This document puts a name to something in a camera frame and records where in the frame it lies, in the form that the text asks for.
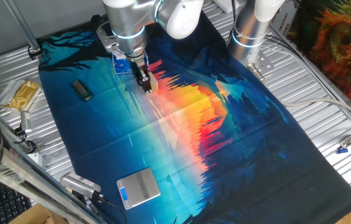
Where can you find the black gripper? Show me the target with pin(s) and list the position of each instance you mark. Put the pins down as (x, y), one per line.
(139, 66)

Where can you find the pale wooden block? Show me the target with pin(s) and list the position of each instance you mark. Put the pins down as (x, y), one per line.
(154, 82)

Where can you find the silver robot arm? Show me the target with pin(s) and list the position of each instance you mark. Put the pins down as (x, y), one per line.
(125, 18)

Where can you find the silver digital scale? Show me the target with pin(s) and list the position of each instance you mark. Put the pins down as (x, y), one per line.
(141, 186)

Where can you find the blue tissue pack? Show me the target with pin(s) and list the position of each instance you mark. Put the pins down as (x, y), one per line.
(121, 67)

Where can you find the gold foil packet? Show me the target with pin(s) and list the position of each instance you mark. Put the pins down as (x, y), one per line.
(23, 95)

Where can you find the grey metal pole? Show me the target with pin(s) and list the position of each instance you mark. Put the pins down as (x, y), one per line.
(23, 28)

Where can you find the colourful sunset print mat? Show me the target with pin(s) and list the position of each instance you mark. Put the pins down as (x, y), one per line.
(256, 155)

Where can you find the white printed sign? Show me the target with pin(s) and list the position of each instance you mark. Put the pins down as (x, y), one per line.
(282, 21)

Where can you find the brown cardboard box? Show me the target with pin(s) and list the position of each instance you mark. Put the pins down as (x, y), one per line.
(32, 216)

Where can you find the black keyboard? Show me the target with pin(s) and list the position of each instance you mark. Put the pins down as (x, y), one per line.
(4, 202)

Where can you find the orange green painted cloth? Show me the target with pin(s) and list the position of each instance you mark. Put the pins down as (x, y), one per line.
(343, 46)

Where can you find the silver depth camera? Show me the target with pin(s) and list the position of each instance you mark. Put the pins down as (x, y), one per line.
(80, 185)
(25, 121)

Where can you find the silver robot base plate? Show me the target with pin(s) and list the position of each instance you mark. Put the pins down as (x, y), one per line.
(264, 63)

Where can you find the metal camera mount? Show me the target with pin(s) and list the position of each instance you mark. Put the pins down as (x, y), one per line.
(30, 145)

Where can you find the aluminium frame bar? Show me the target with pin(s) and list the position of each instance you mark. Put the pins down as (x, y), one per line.
(23, 180)

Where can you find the small metal bracket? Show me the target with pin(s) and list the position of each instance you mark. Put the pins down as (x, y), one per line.
(347, 142)

